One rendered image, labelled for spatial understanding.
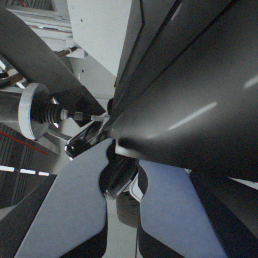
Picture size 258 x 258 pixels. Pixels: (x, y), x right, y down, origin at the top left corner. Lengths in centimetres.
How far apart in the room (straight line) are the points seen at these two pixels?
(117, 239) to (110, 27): 714
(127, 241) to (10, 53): 728
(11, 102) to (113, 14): 34
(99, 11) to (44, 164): 1255
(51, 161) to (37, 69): 1254
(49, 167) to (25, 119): 1261
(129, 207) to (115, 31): 43
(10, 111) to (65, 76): 15
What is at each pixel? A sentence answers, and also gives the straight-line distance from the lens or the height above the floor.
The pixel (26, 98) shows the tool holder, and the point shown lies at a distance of 24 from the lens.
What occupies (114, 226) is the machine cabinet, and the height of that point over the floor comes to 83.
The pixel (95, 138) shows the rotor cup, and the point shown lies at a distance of 28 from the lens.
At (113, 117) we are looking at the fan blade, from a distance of 16.
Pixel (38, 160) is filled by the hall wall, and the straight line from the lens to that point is 1310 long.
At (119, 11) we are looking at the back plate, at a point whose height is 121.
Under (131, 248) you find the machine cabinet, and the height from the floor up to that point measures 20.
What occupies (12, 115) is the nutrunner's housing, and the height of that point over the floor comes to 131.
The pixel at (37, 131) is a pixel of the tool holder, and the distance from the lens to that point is 26.
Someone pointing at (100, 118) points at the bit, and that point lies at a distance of 25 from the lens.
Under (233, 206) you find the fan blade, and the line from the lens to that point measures 28.
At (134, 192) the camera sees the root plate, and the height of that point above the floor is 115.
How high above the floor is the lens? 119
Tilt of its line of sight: 4 degrees down
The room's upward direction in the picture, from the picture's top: 84 degrees counter-clockwise
